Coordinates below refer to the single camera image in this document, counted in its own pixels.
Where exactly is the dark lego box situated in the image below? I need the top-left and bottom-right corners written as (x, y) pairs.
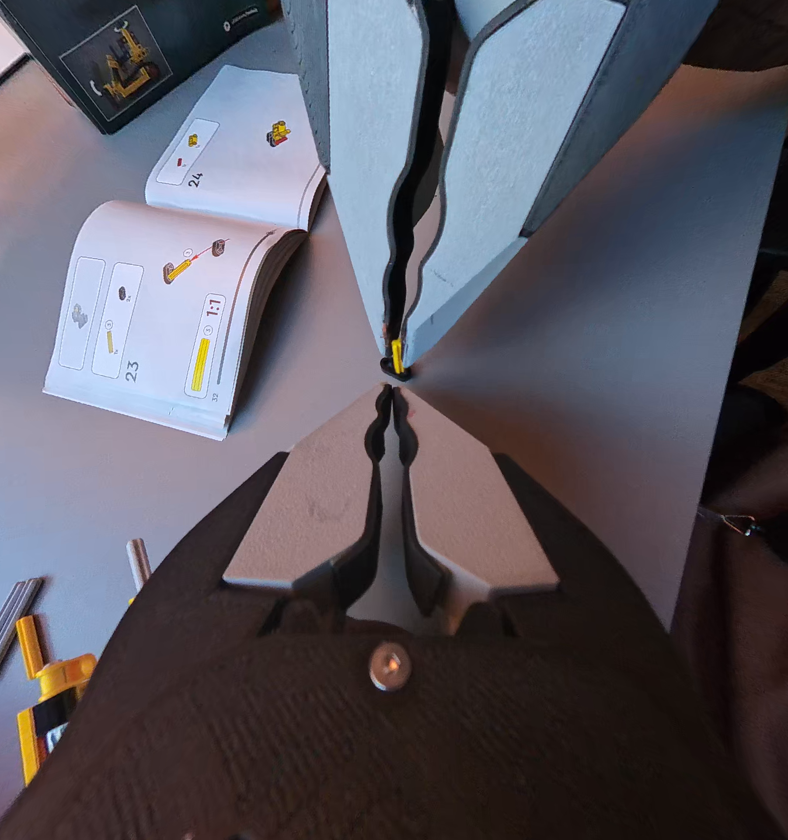
top-left (0, 0), bottom-right (283, 135)

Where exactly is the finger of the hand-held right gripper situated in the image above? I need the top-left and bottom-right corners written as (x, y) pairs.
top-left (281, 0), bottom-right (453, 345)
top-left (399, 0), bottom-right (719, 382)

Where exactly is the open instruction booklet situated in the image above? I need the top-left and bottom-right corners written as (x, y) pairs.
top-left (43, 64), bottom-right (329, 442)

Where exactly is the grey lego axle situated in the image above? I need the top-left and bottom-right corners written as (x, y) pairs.
top-left (126, 538), bottom-right (152, 593)
top-left (0, 577), bottom-right (35, 683)
top-left (0, 579), bottom-right (45, 688)

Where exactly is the yellow axle with black connector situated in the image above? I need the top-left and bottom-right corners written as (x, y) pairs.
top-left (380, 338), bottom-right (412, 382)

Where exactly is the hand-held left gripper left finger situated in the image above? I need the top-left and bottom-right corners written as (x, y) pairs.
top-left (222, 384), bottom-right (395, 616)

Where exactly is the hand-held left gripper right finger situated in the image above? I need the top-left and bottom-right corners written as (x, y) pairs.
top-left (393, 387), bottom-right (560, 634)

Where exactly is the yellow lego bulldozer model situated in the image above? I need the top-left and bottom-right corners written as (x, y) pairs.
top-left (15, 616), bottom-right (100, 788)

